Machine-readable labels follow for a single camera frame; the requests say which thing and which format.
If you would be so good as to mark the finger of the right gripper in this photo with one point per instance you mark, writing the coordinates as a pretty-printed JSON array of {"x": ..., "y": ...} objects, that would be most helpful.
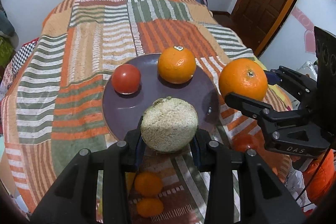
[
  {"x": 251, "y": 108},
  {"x": 273, "y": 76}
]

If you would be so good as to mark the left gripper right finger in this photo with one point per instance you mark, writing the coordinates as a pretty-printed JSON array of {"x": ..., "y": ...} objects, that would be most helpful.
[{"x": 263, "y": 198}]

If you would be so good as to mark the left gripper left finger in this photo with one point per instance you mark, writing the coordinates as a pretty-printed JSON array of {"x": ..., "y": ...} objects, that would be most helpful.
[{"x": 72, "y": 197}]

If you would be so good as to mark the large orange with sticker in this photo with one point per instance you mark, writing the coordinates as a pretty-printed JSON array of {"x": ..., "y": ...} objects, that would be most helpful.
[{"x": 243, "y": 77}]

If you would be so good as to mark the red tomato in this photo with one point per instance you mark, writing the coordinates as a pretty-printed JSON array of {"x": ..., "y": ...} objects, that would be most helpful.
[
  {"x": 126, "y": 79},
  {"x": 243, "y": 142}
]

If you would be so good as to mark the small tangerine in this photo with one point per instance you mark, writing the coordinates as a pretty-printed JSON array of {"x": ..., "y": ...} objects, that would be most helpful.
[
  {"x": 148, "y": 184},
  {"x": 149, "y": 207}
]

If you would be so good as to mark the beige netted melon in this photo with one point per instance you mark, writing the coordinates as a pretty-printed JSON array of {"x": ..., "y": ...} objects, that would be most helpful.
[{"x": 169, "y": 124}]

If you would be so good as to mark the white wardrobe sliding door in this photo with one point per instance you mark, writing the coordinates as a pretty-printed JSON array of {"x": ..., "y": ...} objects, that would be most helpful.
[{"x": 294, "y": 44}]

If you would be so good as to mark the orange on plate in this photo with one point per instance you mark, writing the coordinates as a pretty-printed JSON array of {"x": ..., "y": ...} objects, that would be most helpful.
[{"x": 176, "y": 65}]

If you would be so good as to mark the striped patchwork blanket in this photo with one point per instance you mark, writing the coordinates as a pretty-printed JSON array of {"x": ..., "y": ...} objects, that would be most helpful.
[{"x": 54, "y": 105}]

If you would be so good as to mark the red tomato on plate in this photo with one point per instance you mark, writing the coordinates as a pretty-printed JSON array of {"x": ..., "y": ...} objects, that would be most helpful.
[{"x": 126, "y": 79}]

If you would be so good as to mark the checkered floral quilt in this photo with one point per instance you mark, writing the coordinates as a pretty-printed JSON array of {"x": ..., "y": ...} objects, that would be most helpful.
[{"x": 16, "y": 63}]

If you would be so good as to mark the grey plush toy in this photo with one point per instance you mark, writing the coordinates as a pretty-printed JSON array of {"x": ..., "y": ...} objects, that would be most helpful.
[{"x": 6, "y": 28}]

